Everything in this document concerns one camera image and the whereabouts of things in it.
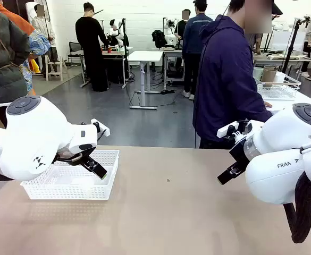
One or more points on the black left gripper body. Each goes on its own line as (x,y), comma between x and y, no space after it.
(70,158)

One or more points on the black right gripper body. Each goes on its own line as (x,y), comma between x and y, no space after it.
(240,155)

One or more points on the white perforated plastic basket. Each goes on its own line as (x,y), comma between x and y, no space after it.
(65,190)

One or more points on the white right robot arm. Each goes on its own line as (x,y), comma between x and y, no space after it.
(277,132)

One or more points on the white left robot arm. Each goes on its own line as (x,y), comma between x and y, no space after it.
(38,132)

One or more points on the person's left hand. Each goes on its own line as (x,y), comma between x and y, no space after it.
(267,104)

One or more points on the white side table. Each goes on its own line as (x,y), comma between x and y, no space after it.
(304,99)

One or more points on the white cup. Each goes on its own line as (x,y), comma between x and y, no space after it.
(279,77)

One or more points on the black power strip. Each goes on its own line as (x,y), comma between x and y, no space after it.
(168,92)

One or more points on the white wooden step stool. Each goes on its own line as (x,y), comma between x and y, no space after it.
(54,62)

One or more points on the white desk with wooden items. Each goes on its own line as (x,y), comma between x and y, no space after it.
(277,61)

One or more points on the black mesh chair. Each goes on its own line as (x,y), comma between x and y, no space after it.
(75,47)

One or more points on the white desk with robot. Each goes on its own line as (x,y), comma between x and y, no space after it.
(171,51)
(115,51)

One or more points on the person in black clothes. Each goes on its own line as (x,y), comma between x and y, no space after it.
(90,40)

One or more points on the person in orange blue clothes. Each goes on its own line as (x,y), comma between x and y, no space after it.
(38,42)

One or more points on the black tripod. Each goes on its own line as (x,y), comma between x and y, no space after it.
(293,45)

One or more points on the white standing desk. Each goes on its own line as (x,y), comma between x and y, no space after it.
(144,55)

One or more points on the person in green puffer jacket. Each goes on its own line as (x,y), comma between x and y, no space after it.
(3,53)

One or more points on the person in blue jacket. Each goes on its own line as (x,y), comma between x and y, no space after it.
(195,34)

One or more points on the person in white coat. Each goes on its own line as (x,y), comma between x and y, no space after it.
(42,29)

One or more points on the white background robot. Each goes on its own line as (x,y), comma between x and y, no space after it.
(169,37)
(115,32)

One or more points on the person in black top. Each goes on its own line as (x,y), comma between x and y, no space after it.
(181,26)

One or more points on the black bag on desk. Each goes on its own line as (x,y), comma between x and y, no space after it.
(158,38)

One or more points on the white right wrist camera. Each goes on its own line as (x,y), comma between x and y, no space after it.
(225,130)

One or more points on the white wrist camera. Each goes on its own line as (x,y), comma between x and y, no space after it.
(225,130)
(94,122)

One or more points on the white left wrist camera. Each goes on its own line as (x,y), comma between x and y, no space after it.
(94,122)

